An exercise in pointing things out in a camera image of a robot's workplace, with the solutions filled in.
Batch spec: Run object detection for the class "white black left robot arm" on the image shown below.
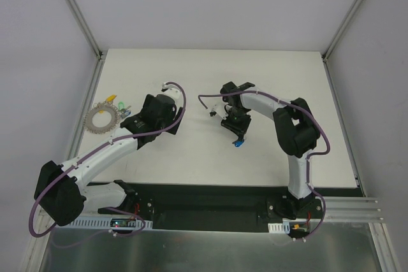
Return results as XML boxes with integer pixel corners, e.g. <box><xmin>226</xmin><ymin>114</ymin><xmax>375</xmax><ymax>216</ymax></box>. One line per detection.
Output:
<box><xmin>34</xmin><ymin>88</ymin><xmax>186</xmax><ymax>226</ymax></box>

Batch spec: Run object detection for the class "white slotted cable duct right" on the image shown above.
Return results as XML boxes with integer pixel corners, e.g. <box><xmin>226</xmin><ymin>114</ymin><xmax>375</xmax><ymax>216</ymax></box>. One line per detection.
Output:
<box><xmin>268</xmin><ymin>222</ymin><xmax>290</xmax><ymax>234</ymax></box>

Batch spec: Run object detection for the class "yellow key tag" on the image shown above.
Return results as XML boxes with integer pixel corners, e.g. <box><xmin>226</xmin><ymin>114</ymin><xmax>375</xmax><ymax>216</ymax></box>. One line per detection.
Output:
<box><xmin>105</xmin><ymin>94</ymin><xmax>117</xmax><ymax>102</ymax></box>

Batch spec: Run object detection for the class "aluminium corner frame post right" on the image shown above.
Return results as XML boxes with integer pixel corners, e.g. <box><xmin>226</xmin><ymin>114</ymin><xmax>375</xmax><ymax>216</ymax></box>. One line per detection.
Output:
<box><xmin>322</xmin><ymin>0</ymin><xmax>365</xmax><ymax>63</ymax></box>

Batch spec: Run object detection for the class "white slotted cable duct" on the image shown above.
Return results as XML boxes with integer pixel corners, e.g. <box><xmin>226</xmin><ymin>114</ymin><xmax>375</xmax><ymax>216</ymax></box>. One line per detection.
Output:
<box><xmin>268</xmin><ymin>222</ymin><xmax>290</xmax><ymax>234</ymax></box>
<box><xmin>64</xmin><ymin>216</ymin><xmax>153</xmax><ymax>231</ymax></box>

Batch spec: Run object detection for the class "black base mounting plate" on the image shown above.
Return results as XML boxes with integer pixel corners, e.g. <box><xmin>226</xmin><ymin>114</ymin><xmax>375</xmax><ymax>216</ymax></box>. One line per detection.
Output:
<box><xmin>97</xmin><ymin>181</ymin><xmax>323</xmax><ymax>231</ymax></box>

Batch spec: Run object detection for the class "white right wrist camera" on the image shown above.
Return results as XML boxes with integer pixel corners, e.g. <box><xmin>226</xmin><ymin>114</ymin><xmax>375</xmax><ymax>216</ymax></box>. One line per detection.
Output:
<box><xmin>209</xmin><ymin>103</ymin><xmax>228</xmax><ymax>120</ymax></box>

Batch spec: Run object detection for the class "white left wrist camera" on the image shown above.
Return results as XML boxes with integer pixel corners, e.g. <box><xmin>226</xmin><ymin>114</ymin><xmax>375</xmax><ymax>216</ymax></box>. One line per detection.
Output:
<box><xmin>161</xmin><ymin>83</ymin><xmax>181</xmax><ymax>101</ymax></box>

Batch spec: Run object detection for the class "white slotted cable duct left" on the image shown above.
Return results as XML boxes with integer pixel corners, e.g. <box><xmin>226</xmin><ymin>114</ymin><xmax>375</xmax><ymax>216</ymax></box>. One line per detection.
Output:
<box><xmin>64</xmin><ymin>216</ymin><xmax>153</xmax><ymax>231</ymax></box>

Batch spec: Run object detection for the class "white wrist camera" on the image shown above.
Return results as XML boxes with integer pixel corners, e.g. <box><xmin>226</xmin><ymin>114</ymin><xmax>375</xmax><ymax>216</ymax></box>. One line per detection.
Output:
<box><xmin>161</xmin><ymin>83</ymin><xmax>181</xmax><ymax>101</ymax></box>
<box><xmin>209</xmin><ymin>103</ymin><xmax>228</xmax><ymax>120</ymax></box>

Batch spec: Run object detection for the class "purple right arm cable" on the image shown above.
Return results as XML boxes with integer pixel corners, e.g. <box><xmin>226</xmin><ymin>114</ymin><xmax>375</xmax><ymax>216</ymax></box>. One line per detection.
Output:
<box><xmin>197</xmin><ymin>90</ymin><xmax>331</xmax><ymax>247</ymax></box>

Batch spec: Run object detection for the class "silver disc with key rings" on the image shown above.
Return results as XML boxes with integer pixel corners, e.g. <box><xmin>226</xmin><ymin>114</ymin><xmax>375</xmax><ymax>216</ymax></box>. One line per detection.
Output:
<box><xmin>84</xmin><ymin>102</ymin><xmax>119</xmax><ymax>134</ymax></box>

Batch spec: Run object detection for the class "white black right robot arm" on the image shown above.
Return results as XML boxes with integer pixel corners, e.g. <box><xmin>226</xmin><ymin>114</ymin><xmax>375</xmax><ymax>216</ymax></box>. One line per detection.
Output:
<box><xmin>220</xmin><ymin>82</ymin><xmax>321</xmax><ymax>220</ymax></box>

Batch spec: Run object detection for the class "aluminium corner frame post left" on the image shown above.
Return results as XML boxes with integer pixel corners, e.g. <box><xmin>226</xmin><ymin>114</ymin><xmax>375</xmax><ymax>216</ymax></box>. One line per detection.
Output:
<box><xmin>65</xmin><ymin>0</ymin><xmax>103</xmax><ymax>60</ymax></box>

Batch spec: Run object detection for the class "aluminium corner frame post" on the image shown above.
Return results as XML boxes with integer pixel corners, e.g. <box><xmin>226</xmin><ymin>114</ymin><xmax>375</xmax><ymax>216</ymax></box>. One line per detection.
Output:
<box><xmin>65</xmin><ymin>0</ymin><xmax>103</xmax><ymax>60</ymax></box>
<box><xmin>322</xmin><ymin>0</ymin><xmax>365</xmax><ymax>63</ymax></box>

